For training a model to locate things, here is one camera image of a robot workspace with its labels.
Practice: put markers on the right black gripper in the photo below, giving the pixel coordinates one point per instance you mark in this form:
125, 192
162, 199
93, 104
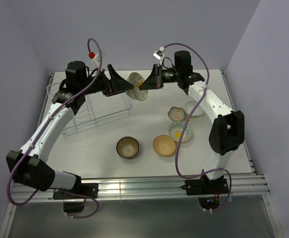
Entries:
154, 81

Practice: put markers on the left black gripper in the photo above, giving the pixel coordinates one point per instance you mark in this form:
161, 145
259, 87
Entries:
116, 85

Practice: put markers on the floral leaf pattern bowl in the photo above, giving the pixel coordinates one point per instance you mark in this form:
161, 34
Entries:
136, 94

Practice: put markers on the dark brown glazed bowl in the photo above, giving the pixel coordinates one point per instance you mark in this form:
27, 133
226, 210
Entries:
127, 147

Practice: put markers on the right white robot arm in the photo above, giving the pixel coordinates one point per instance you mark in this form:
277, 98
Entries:
227, 131

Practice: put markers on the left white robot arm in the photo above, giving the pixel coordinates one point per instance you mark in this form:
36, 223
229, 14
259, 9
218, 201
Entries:
28, 165

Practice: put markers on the small scalloped floral dish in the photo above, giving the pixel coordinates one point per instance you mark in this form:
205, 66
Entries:
176, 114

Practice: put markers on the tan wooden bowl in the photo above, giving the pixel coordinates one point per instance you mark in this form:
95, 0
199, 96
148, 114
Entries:
164, 145

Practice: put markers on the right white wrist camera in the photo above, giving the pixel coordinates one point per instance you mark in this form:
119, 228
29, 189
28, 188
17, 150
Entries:
159, 54

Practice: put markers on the clear wire dish rack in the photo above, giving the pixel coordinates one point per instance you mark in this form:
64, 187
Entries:
98, 111

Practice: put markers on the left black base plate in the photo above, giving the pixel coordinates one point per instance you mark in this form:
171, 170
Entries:
86, 189

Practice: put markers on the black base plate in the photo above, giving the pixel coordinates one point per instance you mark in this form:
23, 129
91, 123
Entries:
86, 189
205, 186

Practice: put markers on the aluminium rail frame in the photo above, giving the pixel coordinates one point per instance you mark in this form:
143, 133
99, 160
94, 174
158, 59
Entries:
150, 208

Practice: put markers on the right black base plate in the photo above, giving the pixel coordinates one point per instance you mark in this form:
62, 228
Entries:
205, 186

